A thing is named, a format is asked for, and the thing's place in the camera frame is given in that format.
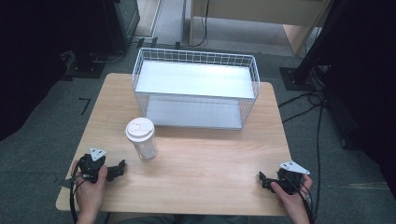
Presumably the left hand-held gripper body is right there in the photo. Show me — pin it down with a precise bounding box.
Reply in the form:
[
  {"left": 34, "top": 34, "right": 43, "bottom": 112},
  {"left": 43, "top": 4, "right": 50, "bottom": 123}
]
[{"left": 77, "top": 147, "right": 109, "bottom": 184}]

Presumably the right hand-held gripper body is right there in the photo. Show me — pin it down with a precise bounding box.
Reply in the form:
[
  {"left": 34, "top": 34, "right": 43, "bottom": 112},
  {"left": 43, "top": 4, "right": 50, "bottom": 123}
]
[{"left": 275, "top": 160, "right": 311, "bottom": 196}]

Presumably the clear cup with white lid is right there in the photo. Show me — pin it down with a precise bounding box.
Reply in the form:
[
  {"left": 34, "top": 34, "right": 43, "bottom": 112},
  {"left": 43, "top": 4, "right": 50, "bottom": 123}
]
[{"left": 124, "top": 117, "right": 159, "bottom": 161}]

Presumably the white wire shelf rack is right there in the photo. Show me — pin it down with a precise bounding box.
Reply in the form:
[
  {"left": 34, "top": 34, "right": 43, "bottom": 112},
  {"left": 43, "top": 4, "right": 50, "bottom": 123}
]
[{"left": 132, "top": 47, "right": 262, "bottom": 131}]

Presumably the person's right hand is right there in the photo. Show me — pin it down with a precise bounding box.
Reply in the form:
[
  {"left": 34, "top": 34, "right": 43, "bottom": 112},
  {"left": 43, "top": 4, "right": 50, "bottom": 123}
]
[{"left": 269, "top": 173, "right": 314, "bottom": 217}]

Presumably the person's left hand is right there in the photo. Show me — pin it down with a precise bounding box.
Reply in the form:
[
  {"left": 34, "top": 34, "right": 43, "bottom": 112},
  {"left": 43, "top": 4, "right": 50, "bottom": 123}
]
[{"left": 71, "top": 160, "right": 109, "bottom": 217}]

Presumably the person's dark clothing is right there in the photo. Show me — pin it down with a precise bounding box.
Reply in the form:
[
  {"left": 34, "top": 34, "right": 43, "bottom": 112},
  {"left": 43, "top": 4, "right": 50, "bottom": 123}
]
[{"left": 106, "top": 212, "right": 250, "bottom": 224}]

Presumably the black stand base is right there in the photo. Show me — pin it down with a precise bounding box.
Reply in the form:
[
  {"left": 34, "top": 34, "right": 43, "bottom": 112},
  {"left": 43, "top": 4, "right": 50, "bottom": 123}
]
[{"left": 64, "top": 50, "right": 107, "bottom": 79}]

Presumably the black stand with base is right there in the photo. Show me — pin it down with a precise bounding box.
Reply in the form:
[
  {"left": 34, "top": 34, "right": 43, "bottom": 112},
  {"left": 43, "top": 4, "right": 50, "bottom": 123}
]
[{"left": 278, "top": 0, "right": 349, "bottom": 92}]

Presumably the dark cabinet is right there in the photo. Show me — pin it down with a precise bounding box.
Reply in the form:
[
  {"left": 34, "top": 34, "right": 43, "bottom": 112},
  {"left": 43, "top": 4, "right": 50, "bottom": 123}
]
[{"left": 101, "top": 0, "right": 141, "bottom": 55}]

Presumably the light wooden desk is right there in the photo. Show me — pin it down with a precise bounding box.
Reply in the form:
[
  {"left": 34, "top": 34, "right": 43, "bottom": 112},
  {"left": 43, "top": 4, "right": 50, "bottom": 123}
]
[{"left": 189, "top": 0, "right": 332, "bottom": 56}]

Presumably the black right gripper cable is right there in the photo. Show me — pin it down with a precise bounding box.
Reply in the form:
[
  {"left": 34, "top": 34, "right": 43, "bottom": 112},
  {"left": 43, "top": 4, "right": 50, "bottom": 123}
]
[{"left": 288, "top": 175, "right": 316, "bottom": 224}]

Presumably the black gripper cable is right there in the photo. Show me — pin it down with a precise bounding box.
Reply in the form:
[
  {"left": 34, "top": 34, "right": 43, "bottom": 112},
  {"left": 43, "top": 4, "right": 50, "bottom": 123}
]
[
  {"left": 68, "top": 154, "right": 92, "bottom": 224},
  {"left": 288, "top": 175, "right": 316, "bottom": 224}
]

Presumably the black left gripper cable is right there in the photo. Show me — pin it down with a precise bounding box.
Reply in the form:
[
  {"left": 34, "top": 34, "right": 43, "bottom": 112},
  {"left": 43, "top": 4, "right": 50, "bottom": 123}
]
[{"left": 68, "top": 154, "right": 92, "bottom": 224}]

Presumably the black floor cable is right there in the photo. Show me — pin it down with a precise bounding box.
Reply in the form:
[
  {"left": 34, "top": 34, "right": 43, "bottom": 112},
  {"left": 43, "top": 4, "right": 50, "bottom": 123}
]
[
  {"left": 281, "top": 99, "right": 326, "bottom": 218},
  {"left": 277, "top": 90, "right": 326, "bottom": 110}
]

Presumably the black hanging cable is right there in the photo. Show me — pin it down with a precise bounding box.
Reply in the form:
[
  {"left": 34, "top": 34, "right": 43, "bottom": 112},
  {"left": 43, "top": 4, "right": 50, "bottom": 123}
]
[{"left": 193, "top": 0, "right": 210, "bottom": 49}]

